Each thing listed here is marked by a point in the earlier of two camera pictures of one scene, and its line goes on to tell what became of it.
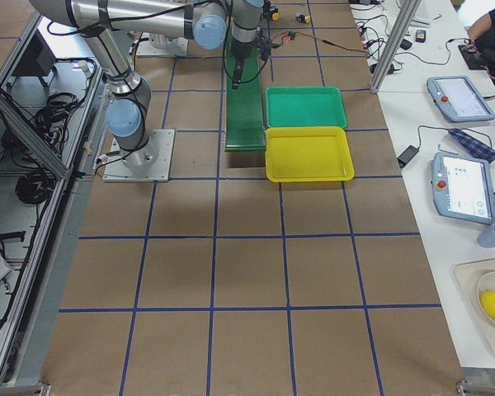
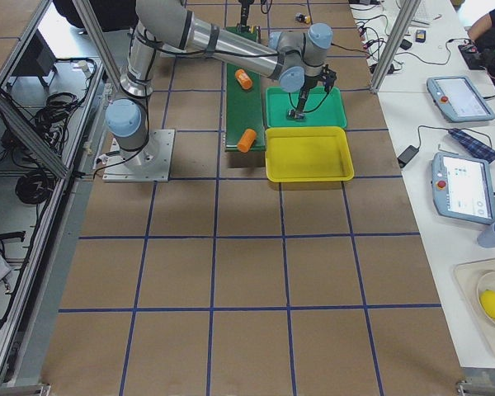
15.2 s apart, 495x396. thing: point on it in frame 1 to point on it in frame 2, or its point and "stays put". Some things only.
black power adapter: [407, 155] stays put
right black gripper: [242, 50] to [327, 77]
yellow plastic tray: [307, 153] stays put
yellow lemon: [494, 304] stays put
